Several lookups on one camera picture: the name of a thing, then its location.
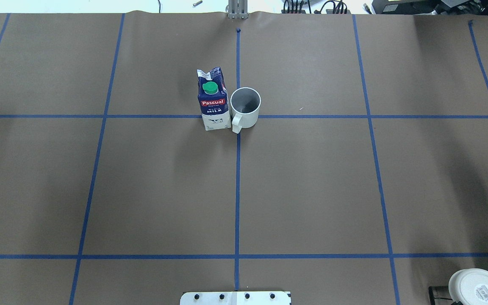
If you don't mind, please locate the white grey mug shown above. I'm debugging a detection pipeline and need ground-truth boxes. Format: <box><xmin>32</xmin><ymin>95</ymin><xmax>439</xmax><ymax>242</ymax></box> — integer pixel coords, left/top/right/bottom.
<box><xmin>229</xmin><ymin>87</ymin><xmax>262</xmax><ymax>134</ymax></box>

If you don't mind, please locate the blue white milk carton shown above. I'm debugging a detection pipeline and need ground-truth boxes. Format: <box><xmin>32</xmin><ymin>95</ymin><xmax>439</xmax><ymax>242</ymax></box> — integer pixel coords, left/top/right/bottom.
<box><xmin>196</xmin><ymin>67</ymin><xmax>232</xmax><ymax>131</ymax></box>

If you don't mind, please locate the black laptop monitor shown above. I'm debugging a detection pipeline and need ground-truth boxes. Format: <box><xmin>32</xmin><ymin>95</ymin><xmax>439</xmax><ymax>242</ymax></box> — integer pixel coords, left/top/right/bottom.
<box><xmin>371</xmin><ymin>0</ymin><xmax>488</xmax><ymax>16</ymax></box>

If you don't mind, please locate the black power strip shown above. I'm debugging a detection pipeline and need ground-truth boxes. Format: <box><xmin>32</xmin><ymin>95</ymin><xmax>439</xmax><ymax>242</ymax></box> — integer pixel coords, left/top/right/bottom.
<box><xmin>280</xmin><ymin>0</ymin><xmax>351</xmax><ymax>15</ymax></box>

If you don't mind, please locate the white mug on rack lower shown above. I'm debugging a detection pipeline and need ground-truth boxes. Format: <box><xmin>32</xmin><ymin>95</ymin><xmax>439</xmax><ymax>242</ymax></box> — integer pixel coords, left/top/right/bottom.
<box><xmin>448</xmin><ymin>268</ymin><xmax>488</xmax><ymax>305</ymax></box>

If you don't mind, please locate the black wire mug rack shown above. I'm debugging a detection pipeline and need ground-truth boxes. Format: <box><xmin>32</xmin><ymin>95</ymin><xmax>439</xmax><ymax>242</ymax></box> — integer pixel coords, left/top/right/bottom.
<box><xmin>428</xmin><ymin>286</ymin><xmax>454</xmax><ymax>305</ymax></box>

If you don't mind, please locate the aluminium frame post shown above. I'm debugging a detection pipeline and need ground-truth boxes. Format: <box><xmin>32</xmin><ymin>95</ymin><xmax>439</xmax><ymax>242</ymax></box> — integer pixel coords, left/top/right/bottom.
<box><xmin>226</xmin><ymin>0</ymin><xmax>249</xmax><ymax>20</ymax></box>

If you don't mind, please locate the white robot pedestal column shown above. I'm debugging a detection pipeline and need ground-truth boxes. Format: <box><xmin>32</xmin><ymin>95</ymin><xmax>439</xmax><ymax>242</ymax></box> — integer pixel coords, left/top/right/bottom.
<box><xmin>180</xmin><ymin>291</ymin><xmax>292</xmax><ymax>305</ymax></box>

